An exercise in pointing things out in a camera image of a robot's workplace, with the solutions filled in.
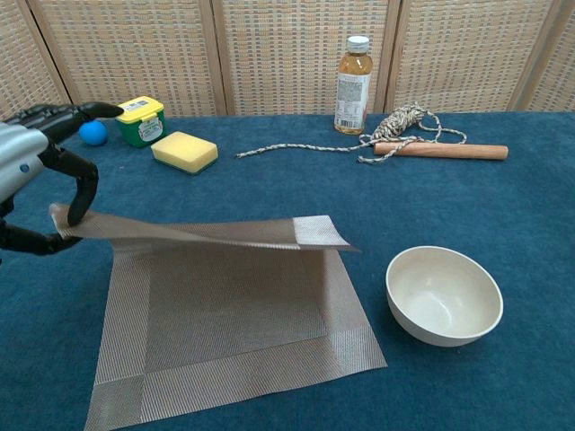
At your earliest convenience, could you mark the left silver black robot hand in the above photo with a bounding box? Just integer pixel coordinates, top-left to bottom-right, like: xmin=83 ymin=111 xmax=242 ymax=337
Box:
xmin=0 ymin=101 xmax=125 ymax=257

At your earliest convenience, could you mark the grey woven placemat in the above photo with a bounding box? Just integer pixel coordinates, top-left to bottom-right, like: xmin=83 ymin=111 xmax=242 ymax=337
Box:
xmin=48 ymin=202 xmax=389 ymax=431

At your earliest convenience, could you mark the cream round bowl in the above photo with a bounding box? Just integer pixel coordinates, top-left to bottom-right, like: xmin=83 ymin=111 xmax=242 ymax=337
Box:
xmin=385 ymin=245 xmax=504 ymax=347

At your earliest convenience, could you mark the small blue ball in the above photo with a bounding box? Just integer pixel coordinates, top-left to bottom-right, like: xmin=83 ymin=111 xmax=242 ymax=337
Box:
xmin=78 ymin=119 xmax=109 ymax=147

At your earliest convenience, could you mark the green container with yellow lid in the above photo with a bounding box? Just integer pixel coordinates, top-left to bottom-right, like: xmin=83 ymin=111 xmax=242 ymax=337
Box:
xmin=115 ymin=95 xmax=168 ymax=148

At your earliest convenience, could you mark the yellow sponge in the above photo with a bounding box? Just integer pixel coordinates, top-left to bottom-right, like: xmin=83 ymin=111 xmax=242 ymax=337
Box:
xmin=150 ymin=130 xmax=220 ymax=176

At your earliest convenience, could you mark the woven bamboo folding screen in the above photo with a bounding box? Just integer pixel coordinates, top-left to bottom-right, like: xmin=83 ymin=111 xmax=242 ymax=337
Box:
xmin=0 ymin=0 xmax=575 ymax=131

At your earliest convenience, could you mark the tea bottle with white cap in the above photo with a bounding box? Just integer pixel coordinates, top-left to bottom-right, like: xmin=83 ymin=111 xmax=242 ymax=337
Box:
xmin=333 ymin=35 xmax=373 ymax=136

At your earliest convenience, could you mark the wooden dowel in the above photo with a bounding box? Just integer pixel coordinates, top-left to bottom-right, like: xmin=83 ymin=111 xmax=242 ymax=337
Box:
xmin=373 ymin=141 xmax=509 ymax=161

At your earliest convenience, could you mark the speckled braided rope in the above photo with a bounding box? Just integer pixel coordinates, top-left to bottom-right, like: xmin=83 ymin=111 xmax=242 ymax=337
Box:
xmin=235 ymin=101 xmax=467 ymax=165

